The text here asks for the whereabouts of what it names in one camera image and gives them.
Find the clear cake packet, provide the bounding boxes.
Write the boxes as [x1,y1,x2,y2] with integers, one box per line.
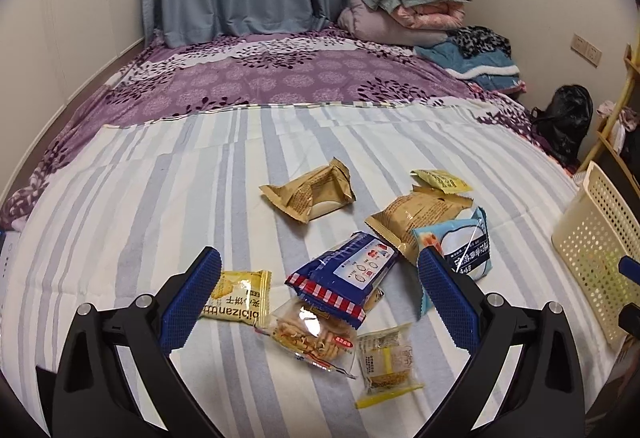
[355,322,425,410]

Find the leopard print cloth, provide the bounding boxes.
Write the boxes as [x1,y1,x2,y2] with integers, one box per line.
[446,25,512,60]

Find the pink floral quilt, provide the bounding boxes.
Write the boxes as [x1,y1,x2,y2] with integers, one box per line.
[379,1,464,31]

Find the pink clothing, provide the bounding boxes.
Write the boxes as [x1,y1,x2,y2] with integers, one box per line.
[594,99,640,130]

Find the light blue snack packet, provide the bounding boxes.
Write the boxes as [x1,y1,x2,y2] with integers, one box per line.
[412,207,494,320]

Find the blue fleece garment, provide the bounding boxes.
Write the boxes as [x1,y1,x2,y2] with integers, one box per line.
[414,41,527,95]

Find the small yellow snack packet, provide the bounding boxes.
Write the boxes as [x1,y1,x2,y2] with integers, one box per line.
[410,169,474,194]

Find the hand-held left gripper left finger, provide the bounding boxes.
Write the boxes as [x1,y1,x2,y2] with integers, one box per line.
[36,247,222,438]

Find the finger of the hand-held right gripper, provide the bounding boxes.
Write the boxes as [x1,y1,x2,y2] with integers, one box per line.
[617,302,640,335]
[617,255,640,290]

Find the wooden shelf rack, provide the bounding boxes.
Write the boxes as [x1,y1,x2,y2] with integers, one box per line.
[579,43,640,201]

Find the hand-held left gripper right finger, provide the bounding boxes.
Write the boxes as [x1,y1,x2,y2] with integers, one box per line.
[415,248,588,438]

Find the cream perforated plastic basket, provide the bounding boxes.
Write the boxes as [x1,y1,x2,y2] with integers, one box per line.
[551,161,640,345]

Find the white wardrobe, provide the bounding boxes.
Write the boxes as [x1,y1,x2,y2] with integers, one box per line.
[0,0,151,129]

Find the yellow biscuit packet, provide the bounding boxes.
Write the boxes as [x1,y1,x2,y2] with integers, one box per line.
[199,270,273,327]

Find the striped blanket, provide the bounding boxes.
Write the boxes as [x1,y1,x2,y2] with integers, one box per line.
[0,102,640,438]

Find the blue cracker packet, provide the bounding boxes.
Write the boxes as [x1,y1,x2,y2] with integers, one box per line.
[285,231,399,325]

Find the clear cracker packet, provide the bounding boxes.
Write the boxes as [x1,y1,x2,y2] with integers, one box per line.
[254,297,359,378]

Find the brown dotted snack packet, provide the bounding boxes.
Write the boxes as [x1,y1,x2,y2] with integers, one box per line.
[259,157,357,222]
[364,185,474,265]

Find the purple floral bed sheet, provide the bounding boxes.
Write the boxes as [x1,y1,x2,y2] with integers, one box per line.
[0,29,583,231]

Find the black backpack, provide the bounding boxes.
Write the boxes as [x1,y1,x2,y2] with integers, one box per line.
[529,84,594,167]

